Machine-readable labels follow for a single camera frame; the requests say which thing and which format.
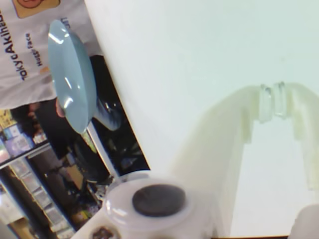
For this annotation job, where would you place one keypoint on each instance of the person's hand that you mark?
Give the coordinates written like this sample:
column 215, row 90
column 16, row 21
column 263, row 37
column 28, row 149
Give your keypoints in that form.
column 60, row 110

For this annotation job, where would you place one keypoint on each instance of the light blue plate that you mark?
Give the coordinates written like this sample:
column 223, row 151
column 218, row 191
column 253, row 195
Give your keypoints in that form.
column 67, row 74

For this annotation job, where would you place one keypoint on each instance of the black trousers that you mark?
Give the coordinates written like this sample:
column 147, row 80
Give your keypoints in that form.
column 54, row 134

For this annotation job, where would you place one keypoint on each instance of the shelf with colourful goods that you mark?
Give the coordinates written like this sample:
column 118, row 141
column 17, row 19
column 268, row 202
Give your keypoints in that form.
column 20, row 147

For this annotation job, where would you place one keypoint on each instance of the brown cardboard box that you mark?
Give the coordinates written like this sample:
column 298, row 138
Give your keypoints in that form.
column 74, row 178

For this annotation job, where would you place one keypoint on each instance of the person in white t-shirt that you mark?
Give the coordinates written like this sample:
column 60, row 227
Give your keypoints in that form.
column 22, row 74

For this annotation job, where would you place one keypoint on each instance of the white slanted bar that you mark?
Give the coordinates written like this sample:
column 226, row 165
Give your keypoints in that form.
column 102, row 152

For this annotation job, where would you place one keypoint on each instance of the white blue shoe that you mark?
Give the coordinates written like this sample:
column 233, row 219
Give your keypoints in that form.
column 109, row 117

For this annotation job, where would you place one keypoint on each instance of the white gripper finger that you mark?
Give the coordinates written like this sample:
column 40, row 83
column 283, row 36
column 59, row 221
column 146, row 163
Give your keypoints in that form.
column 219, row 149
column 307, row 119

